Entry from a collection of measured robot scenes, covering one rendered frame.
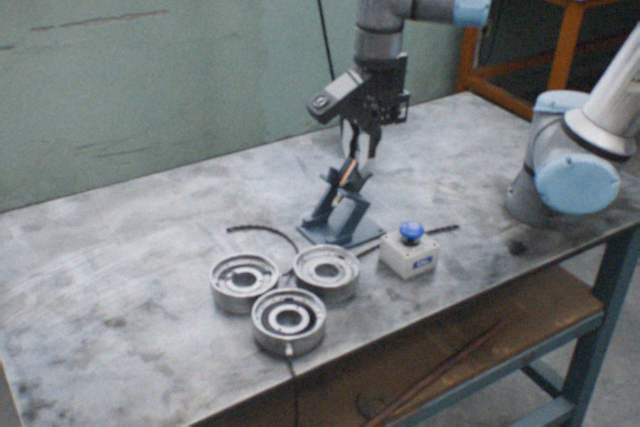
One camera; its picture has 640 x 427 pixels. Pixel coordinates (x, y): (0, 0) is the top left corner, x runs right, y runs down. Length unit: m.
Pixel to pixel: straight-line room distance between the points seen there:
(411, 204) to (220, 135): 1.62
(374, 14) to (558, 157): 0.35
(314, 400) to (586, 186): 0.58
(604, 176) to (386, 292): 0.37
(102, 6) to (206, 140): 0.68
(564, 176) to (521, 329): 0.46
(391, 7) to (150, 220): 0.57
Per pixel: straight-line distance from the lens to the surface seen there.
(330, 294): 1.05
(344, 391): 1.29
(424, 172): 1.43
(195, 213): 1.28
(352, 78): 1.09
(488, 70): 3.46
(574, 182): 1.11
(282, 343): 0.96
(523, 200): 1.31
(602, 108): 1.10
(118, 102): 2.62
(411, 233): 1.11
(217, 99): 2.77
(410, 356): 1.36
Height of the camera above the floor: 1.51
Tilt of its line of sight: 32 degrees down
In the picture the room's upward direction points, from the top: 2 degrees clockwise
